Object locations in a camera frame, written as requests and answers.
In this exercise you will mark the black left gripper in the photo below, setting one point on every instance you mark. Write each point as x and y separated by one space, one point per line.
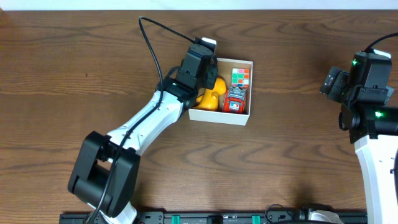
211 73

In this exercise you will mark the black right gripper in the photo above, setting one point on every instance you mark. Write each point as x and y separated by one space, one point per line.
331 82

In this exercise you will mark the white cardboard box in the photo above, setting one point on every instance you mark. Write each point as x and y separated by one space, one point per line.
226 66

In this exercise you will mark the orange dinosaur toy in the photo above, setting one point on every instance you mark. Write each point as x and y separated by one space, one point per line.
210 100

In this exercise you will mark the multicoloured puzzle cube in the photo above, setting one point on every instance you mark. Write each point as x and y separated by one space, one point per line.
240 78

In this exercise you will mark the red toy robot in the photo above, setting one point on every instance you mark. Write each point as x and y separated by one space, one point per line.
235 100

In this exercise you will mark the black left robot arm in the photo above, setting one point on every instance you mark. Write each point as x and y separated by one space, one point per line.
105 172

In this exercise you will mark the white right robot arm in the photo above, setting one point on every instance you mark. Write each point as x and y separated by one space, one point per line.
373 133

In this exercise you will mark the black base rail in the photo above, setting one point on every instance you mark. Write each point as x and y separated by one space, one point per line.
273 214

